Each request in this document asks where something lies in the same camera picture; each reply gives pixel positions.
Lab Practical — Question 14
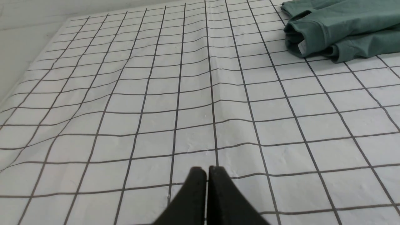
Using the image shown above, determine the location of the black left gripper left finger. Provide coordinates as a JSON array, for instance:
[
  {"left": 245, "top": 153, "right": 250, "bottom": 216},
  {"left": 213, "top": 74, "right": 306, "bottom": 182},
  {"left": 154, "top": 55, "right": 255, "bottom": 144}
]
[{"left": 153, "top": 167, "right": 206, "bottom": 225}]

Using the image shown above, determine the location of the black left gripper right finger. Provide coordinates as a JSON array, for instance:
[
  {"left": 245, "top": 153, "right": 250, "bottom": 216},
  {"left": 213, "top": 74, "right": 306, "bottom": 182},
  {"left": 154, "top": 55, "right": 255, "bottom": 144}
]
[{"left": 206, "top": 166, "right": 269, "bottom": 225}]

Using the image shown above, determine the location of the green long-sleeved shirt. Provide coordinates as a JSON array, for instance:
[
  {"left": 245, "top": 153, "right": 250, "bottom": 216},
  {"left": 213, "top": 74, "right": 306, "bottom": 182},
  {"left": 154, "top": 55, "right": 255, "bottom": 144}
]
[{"left": 281, "top": 0, "right": 400, "bottom": 63}]

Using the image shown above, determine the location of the white grid tablecloth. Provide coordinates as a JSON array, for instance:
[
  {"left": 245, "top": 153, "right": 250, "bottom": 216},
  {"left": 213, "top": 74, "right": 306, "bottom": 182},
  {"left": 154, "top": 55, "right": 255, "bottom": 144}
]
[{"left": 0, "top": 0, "right": 400, "bottom": 225}]

